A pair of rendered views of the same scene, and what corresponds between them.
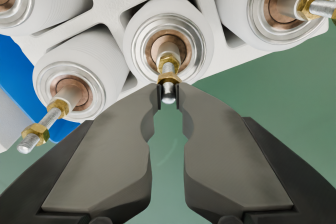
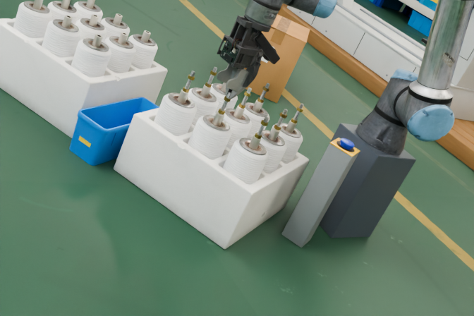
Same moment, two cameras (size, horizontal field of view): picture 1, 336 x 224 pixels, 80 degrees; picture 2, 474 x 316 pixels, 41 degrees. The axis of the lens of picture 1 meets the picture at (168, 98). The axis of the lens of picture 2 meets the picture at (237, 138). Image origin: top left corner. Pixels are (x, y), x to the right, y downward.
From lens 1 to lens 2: 1.61 m
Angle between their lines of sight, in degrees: 90
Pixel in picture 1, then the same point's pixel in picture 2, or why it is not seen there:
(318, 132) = not seen: outside the picture
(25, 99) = (104, 111)
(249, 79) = (174, 252)
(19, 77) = (109, 117)
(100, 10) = not seen: hidden behind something
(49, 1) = (207, 105)
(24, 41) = not seen: hidden behind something
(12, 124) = (92, 96)
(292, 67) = (204, 278)
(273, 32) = (243, 143)
